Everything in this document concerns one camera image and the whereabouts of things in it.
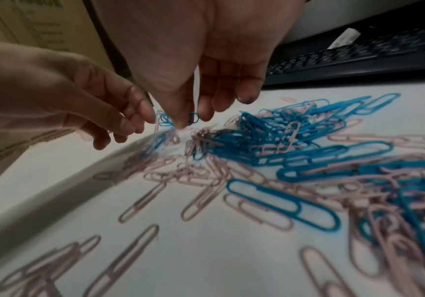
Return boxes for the pile of blue pink paperclips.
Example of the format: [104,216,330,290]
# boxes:
[0,92,425,297]

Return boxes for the person's right hand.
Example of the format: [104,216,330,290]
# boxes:
[87,0,305,130]

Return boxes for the white cable tag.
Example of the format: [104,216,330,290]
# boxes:
[327,27,361,50]

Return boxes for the person's left hand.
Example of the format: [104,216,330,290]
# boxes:
[0,40,159,150]

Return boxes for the white table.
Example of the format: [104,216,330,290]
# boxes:
[0,78,425,297]

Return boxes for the black keyboard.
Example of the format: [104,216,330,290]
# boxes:
[261,22,425,88]

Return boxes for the white divider panel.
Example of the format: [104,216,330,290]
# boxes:
[283,0,425,45]

